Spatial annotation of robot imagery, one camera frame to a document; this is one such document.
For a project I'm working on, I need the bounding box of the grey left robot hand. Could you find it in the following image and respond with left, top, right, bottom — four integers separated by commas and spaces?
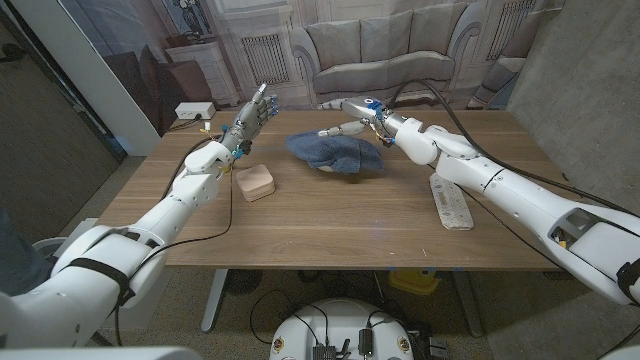
219, 83, 280, 159

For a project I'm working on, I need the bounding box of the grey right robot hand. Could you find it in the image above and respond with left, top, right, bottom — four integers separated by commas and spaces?
317, 96, 409, 146

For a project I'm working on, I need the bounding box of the blue terry towel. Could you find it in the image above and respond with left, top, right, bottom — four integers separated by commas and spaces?
285, 130, 386, 175

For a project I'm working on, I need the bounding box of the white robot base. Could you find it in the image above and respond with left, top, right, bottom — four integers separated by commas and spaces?
269, 298, 415, 360

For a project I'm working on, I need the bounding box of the white power strip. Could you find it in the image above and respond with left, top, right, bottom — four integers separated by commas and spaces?
174, 101, 217, 121

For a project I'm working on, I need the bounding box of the printed living room backdrop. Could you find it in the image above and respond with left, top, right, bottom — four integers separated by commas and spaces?
58, 0, 566, 136

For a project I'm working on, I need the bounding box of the black round floor fan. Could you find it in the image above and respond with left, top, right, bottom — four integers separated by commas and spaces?
224, 269, 264, 296

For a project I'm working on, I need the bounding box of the yellow floor object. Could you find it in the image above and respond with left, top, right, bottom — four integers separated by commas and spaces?
388, 269, 444, 296

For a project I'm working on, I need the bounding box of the white table leg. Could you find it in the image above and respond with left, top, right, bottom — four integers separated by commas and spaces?
200, 268, 230, 334

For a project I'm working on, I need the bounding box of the black power adapter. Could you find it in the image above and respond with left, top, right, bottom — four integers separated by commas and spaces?
358, 328, 374, 357

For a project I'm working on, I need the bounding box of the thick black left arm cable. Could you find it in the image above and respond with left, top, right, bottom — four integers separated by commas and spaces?
159, 135, 226, 201

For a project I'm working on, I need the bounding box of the black door handle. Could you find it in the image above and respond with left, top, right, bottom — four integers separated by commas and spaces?
0, 43, 29, 64

